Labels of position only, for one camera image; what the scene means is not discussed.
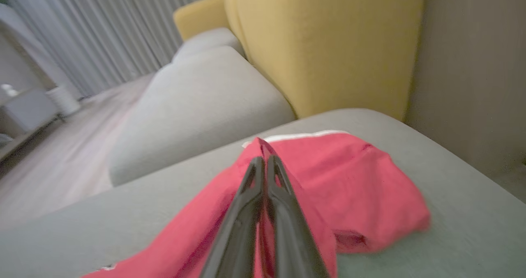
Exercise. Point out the red garment with white trim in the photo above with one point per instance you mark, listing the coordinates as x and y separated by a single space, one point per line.
353 187

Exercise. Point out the grey sofa seat cushion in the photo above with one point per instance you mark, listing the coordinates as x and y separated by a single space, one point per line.
452 237

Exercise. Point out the white low cabinet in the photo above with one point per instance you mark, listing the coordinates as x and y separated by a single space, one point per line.
24 109

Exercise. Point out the small yellow back cushion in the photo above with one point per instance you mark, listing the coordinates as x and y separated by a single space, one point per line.
201 17

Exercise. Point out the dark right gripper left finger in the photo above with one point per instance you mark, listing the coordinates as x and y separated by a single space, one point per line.
238 237

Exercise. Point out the grey pleated curtain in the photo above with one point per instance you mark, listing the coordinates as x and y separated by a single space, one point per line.
115 27

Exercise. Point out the large yellow back cushion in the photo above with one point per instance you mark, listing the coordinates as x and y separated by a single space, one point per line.
328 44

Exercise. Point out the white cylindrical bin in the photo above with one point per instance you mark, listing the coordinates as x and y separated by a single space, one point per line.
63 100

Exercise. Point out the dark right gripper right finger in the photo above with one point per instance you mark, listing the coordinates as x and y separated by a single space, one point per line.
291 237

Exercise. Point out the long grey sofa cushion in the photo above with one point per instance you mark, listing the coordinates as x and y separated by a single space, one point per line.
197 109

